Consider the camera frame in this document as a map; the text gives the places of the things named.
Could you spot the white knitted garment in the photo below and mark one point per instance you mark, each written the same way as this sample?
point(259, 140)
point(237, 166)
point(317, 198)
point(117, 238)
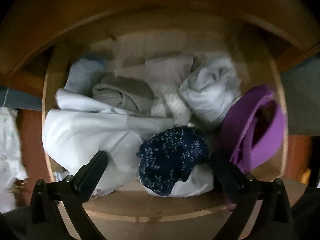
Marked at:
point(167, 103)

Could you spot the light blue rolled underwear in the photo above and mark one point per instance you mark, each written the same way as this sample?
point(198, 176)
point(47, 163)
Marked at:
point(85, 73)

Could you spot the navy floral underwear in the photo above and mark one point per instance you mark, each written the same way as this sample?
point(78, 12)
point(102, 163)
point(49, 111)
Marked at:
point(170, 157)

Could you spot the large white garment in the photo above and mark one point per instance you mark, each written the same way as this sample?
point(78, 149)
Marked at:
point(82, 126)

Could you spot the grey underwear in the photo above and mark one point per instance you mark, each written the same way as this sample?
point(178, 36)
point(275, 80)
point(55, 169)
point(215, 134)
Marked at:
point(125, 93)

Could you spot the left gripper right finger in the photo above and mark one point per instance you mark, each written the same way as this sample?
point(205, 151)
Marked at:
point(274, 220)

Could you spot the purple underwear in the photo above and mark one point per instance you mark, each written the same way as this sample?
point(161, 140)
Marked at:
point(253, 129)

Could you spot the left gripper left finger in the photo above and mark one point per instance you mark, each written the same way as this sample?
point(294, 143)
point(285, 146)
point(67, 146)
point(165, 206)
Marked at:
point(72, 191)

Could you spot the white underwear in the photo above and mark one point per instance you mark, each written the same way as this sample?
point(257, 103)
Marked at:
point(211, 90)

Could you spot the wooden nightstand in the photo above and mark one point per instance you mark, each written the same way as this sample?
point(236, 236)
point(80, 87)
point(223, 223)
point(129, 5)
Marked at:
point(30, 26)

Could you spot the blue checked cloth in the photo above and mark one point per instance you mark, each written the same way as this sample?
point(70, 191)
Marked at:
point(12, 98)

